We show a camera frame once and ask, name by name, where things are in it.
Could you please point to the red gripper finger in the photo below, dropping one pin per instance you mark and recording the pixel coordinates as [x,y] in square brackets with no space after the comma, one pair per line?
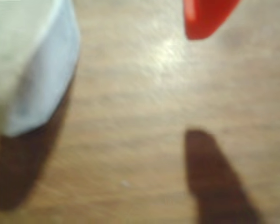
[200,18]

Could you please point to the white eraser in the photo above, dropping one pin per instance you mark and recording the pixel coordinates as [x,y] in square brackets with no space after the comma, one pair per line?
[37,58]

